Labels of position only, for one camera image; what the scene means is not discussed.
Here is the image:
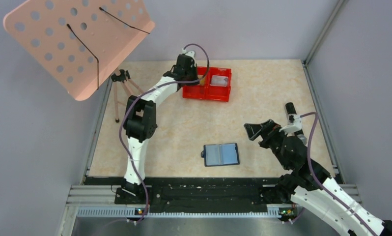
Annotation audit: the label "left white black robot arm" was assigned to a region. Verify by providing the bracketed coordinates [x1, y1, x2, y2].
[122, 51, 200, 203]

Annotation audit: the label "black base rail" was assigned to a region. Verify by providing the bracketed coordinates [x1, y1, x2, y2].
[67, 177, 300, 220]

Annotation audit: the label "silver card in bin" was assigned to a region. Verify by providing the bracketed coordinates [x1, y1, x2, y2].
[210, 75, 229, 87]

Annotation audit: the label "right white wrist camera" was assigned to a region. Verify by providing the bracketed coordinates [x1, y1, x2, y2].
[280, 114, 302, 134]

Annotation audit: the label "red plastic bin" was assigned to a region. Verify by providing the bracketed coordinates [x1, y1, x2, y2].
[206, 67, 232, 102]
[182, 74, 208, 100]

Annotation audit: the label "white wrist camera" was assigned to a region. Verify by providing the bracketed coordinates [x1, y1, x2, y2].
[280, 114, 302, 134]
[182, 48, 196, 59]

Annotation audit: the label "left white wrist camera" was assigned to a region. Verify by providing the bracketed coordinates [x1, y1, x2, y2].
[182, 48, 196, 59]

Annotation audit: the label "black microphone with grey head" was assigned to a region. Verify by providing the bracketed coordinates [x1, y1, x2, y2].
[285, 102, 307, 145]

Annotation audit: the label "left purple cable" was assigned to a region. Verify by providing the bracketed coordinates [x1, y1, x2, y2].
[118, 43, 210, 225]

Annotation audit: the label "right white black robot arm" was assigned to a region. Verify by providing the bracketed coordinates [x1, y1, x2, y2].
[244, 119, 392, 236]

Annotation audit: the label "right red plastic bin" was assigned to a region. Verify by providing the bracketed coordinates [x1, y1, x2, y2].
[206, 67, 232, 102]

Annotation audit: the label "pink tripod stand legs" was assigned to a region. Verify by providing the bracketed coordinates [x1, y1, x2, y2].
[111, 69, 144, 123]

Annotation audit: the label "pink perforated music stand desk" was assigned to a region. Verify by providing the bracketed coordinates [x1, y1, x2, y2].
[3, 0, 155, 101]

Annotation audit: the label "left red plastic bin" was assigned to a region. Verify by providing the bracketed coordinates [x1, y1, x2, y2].
[182, 74, 208, 100]

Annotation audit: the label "navy blue card holder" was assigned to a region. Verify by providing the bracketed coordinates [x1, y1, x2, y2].
[200, 143, 240, 167]

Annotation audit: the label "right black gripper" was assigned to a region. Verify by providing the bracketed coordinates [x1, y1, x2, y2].
[244, 118, 291, 170]

